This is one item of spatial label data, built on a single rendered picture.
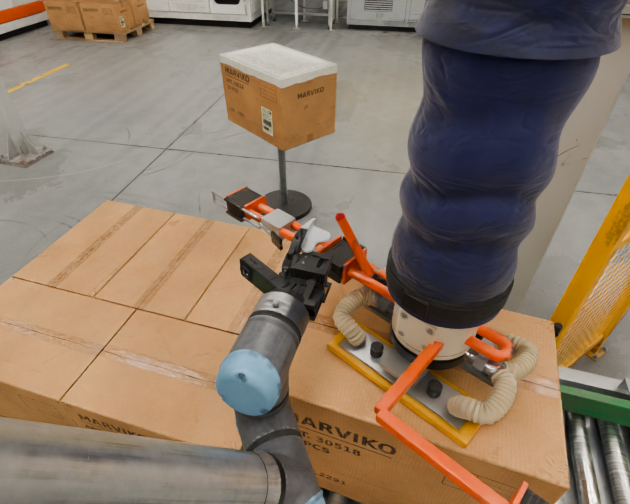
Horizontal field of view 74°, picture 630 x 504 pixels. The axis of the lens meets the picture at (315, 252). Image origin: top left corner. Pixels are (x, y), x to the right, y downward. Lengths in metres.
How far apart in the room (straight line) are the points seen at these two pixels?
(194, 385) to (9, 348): 0.68
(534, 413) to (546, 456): 0.08
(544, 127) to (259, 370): 0.47
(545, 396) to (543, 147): 0.57
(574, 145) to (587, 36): 1.22
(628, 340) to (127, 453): 2.51
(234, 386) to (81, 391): 1.01
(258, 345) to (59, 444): 0.27
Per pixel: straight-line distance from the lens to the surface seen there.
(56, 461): 0.45
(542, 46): 0.53
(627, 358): 2.62
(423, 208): 0.65
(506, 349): 0.87
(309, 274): 0.72
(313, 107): 2.52
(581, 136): 1.76
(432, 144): 0.61
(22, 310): 1.94
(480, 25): 0.54
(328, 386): 0.92
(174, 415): 1.41
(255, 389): 0.59
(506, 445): 0.93
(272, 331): 0.62
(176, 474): 0.51
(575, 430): 1.53
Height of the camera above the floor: 1.73
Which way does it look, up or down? 40 degrees down
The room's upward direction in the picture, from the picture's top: straight up
